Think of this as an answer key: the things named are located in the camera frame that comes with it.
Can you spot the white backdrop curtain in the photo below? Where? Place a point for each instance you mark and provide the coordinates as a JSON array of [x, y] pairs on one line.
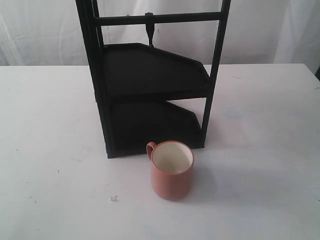
[[48, 32]]

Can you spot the black tapered bracket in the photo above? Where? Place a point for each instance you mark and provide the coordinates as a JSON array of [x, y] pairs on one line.
[[150, 27]]

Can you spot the black two-tier shelf rack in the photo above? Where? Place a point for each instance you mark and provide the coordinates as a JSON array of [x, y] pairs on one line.
[[148, 94]]

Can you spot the pink ceramic mug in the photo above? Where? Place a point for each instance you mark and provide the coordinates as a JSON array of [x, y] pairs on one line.
[[172, 169]]

